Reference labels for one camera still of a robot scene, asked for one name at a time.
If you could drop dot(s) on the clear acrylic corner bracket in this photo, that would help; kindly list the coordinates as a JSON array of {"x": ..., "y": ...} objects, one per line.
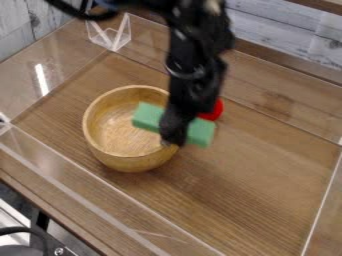
[{"x": 109, "y": 38}]

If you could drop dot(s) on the red ball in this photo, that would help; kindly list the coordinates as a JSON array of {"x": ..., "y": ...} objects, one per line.
[{"x": 211, "y": 116}]

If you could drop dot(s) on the brown wooden bowl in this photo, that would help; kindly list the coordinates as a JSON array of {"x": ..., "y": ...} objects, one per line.
[{"x": 124, "y": 148}]

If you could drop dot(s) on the green rectangular block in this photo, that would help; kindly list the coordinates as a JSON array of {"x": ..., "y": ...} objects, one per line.
[{"x": 200, "y": 130}]

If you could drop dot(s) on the clear acrylic tray wall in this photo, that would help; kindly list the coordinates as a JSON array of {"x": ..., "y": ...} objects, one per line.
[{"x": 105, "y": 218}]

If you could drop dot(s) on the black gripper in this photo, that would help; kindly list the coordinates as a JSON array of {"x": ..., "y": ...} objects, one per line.
[{"x": 194, "y": 91}]

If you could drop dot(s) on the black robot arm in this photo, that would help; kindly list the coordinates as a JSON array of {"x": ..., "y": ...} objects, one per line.
[{"x": 200, "y": 37}]

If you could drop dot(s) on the black table leg bracket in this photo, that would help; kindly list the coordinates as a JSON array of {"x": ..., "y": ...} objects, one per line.
[{"x": 39, "y": 224}]

